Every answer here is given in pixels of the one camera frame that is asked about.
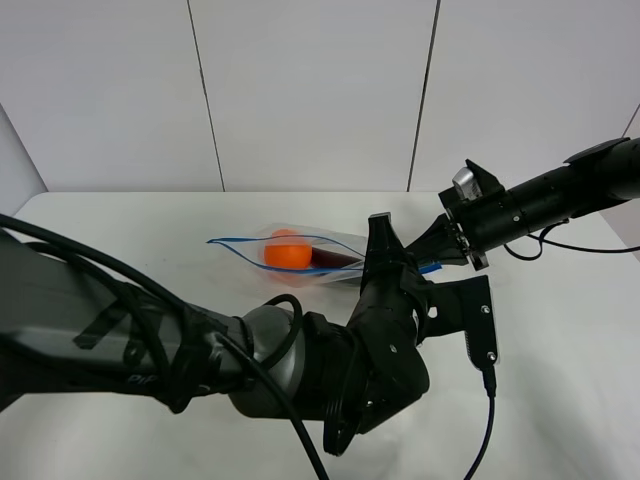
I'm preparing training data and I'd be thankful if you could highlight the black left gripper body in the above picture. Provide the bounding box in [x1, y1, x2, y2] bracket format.
[347, 252, 469, 361]

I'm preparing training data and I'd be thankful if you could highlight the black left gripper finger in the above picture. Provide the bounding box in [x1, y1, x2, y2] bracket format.
[365, 212, 406, 265]

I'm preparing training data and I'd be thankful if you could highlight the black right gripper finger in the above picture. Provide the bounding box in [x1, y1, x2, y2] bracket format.
[405, 214, 463, 255]
[417, 250, 469, 266]

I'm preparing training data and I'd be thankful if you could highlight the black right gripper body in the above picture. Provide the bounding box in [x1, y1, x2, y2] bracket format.
[439, 159, 505, 271]

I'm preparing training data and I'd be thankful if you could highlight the clear zip bag blue zipper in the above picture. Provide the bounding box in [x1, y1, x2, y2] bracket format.
[206, 221, 445, 291]

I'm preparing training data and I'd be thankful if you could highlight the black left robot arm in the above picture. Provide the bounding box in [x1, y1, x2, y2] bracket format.
[1, 216, 464, 454]

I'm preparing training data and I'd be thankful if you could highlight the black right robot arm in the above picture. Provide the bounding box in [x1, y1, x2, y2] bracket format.
[406, 137, 639, 270]

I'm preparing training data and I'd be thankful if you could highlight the dark purple eggplant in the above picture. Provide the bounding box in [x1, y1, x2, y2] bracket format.
[311, 246, 364, 287]

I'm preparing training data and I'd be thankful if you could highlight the orange fruit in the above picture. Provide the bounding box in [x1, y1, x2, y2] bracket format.
[263, 229, 313, 270]

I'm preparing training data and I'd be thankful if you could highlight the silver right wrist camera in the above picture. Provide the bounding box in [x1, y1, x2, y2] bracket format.
[452, 167, 482, 201]

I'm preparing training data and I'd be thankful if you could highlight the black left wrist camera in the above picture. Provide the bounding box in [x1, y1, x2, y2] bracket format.
[430, 275, 499, 371]

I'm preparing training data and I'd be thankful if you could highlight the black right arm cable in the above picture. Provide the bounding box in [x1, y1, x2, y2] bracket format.
[502, 222, 640, 261]

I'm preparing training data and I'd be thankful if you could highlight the black left camera cable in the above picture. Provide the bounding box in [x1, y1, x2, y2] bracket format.
[457, 364, 500, 480]

